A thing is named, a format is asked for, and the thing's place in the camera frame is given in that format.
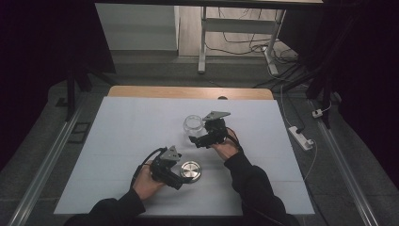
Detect white cabinet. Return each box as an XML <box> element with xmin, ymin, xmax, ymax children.
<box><xmin>94</xmin><ymin>3</ymin><xmax>181</xmax><ymax>52</ymax></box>

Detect person's right hand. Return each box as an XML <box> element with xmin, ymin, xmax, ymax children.
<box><xmin>211</xmin><ymin>127</ymin><xmax>241</xmax><ymax>162</ymax></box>

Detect hand-held gripper black cable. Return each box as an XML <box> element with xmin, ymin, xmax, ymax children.
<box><xmin>225</xmin><ymin>126</ymin><xmax>245</xmax><ymax>153</ymax></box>
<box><xmin>129</xmin><ymin>146</ymin><xmax>168</xmax><ymax>189</ymax></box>

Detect wooden table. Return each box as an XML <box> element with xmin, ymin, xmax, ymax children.
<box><xmin>107</xmin><ymin>85</ymin><xmax>275</xmax><ymax>101</ymax></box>

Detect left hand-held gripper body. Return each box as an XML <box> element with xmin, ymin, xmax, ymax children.
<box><xmin>150</xmin><ymin>145</ymin><xmax>184</xmax><ymax>191</ymax></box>

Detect white power strip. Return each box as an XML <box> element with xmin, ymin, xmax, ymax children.
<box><xmin>287</xmin><ymin>125</ymin><xmax>314</xmax><ymax>152</ymax></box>

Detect person's left hand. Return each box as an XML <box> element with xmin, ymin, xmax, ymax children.
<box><xmin>132</xmin><ymin>161</ymin><xmax>166</xmax><ymax>202</ymax></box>

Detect right hand-held gripper black cable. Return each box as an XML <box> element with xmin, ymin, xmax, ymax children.
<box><xmin>225</xmin><ymin>126</ymin><xmax>245</xmax><ymax>153</ymax></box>

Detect black curtain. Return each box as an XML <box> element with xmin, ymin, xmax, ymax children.
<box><xmin>0</xmin><ymin>0</ymin><xmax>117</xmax><ymax>173</ymax></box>
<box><xmin>278</xmin><ymin>0</ymin><xmax>399</xmax><ymax>191</ymax></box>

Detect left hand-held gripper black cable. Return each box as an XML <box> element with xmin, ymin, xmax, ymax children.
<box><xmin>129</xmin><ymin>146</ymin><xmax>168</xmax><ymax>189</ymax></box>

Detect aluminium rail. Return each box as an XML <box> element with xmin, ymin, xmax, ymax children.
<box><xmin>7</xmin><ymin>102</ymin><xmax>87</xmax><ymax>226</ymax></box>
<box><xmin>309</xmin><ymin>99</ymin><xmax>381</xmax><ymax>226</ymax></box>

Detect white metal desk frame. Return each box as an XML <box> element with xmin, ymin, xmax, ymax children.
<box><xmin>197</xmin><ymin>6</ymin><xmax>287</xmax><ymax>76</ymax></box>

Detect clear glass jar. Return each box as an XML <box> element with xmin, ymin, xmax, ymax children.
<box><xmin>183</xmin><ymin>114</ymin><xmax>207</xmax><ymax>137</ymax></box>

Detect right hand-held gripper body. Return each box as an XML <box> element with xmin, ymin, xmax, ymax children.
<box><xmin>200</xmin><ymin>110</ymin><xmax>231</xmax><ymax>149</ymax></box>

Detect round silver metal lid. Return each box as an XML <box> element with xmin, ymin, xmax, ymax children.
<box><xmin>179</xmin><ymin>160</ymin><xmax>202</xmax><ymax>184</ymax></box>

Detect black metal stand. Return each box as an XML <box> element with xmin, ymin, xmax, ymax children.
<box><xmin>272</xmin><ymin>53</ymin><xmax>344</xmax><ymax>130</ymax></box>
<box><xmin>56</xmin><ymin>60</ymin><xmax>118</xmax><ymax>122</ymax></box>

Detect thin white cable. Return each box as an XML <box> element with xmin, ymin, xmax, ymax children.
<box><xmin>279</xmin><ymin>85</ymin><xmax>318</xmax><ymax>183</ymax></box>

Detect tangle of black floor cables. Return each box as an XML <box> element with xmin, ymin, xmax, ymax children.
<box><xmin>205</xmin><ymin>8</ymin><xmax>302</xmax><ymax>89</ymax></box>

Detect white foam board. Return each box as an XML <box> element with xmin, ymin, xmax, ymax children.
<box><xmin>54</xmin><ymin>96</ymin><xmax>315</xmax><ymax>218</ymax></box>

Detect black rectangular floor frame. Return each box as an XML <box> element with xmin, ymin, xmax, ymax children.
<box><xmin>67</xmin><ymin>121</ymin><xmax>92</xmax><ymax>145</ymax></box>

